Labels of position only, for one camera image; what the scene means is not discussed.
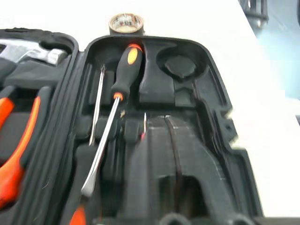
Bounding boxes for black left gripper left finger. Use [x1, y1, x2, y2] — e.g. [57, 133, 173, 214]
[126, 116, 181, 225]

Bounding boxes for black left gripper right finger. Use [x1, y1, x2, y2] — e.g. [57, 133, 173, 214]
[167, 115, 235, 221]

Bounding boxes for small red screwdriver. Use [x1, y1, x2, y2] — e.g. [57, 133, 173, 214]
[140, 112, 148, 143]

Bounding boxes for black orange handled screwdriver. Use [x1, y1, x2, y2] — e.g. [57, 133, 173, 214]
[69, 64, 106, 225]
[81, 44, 143, 198]

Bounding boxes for black tool case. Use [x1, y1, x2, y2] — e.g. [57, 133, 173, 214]
[0, 28, 263, 225]

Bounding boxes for black tape roll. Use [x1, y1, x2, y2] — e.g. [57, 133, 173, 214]
[109, 13, 145, 37]

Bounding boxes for silver hammer head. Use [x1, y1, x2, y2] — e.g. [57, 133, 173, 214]
[0, 38, 68, 68]

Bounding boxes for orange handled pliers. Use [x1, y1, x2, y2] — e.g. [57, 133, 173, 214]
[0, 95, 41, 210]

